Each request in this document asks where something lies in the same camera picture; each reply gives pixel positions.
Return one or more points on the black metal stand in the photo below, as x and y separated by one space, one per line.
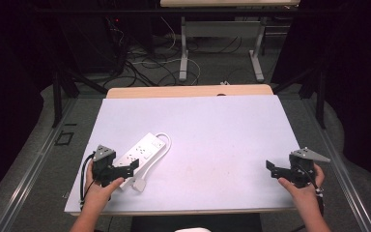
319 93
58 96

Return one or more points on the white power plug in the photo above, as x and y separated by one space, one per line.
139 184

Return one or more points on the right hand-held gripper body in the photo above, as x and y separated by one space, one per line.
302 162

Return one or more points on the black floor socket cover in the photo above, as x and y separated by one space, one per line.
64 138

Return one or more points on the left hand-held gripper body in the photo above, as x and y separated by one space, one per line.
102 162

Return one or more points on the aluminium rail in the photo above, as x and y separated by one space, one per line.
341 167
29 167

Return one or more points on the person's left hand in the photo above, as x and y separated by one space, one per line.
99 191

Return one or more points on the person's right hand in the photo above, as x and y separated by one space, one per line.
302 193

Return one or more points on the white desk with metal legs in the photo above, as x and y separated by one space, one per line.
222 30

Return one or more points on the white power strip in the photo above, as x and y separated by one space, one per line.
141 151

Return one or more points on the dark computer tower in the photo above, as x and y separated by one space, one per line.
96 42

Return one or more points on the white table mat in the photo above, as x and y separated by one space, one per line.
206 138

